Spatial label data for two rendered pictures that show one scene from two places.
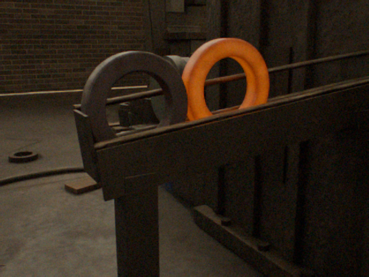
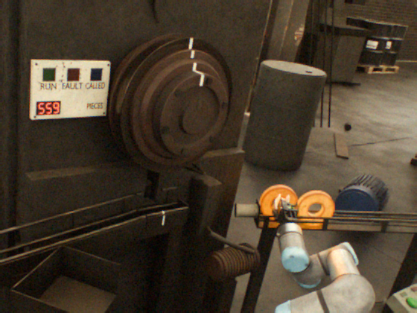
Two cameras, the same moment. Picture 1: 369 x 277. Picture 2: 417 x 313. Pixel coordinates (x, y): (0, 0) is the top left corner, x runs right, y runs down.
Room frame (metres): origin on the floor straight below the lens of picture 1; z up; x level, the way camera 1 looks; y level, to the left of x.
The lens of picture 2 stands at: (-0.42, -0.60, 1.55)
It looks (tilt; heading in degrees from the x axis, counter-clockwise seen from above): 25 degrees down; 350
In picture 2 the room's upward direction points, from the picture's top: 9 degrees clockwise
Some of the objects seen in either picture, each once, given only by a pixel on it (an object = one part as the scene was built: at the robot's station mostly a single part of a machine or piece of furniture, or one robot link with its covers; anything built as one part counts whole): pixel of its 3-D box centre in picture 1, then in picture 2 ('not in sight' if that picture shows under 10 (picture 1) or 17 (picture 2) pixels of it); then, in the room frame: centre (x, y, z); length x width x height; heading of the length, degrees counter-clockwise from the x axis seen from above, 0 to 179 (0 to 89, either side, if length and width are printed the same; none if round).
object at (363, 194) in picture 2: not in sight; (363, 199); (2.63, -2.67, 0.17); 0.57 x 0.31 x 0.34; 138
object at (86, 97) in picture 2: not in sight; (71, 89); (1.13, -0.53, 1.15); 0.26 x 0.02 x 0.18; 118
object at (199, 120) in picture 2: not in sight; (191, 115); (1.11, -0.93, 1.11); 0.28 x 0.06 x 0.28; 118
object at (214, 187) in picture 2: not in sight; (202, 205); (1.32, -1.08, 0.68); 0.11 x 0.08 x 0.24; 28
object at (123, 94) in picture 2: not in sight; (174, 106); (1.20, -0.88, 1.11); 0.47 x 0.06 x 0.47; 118
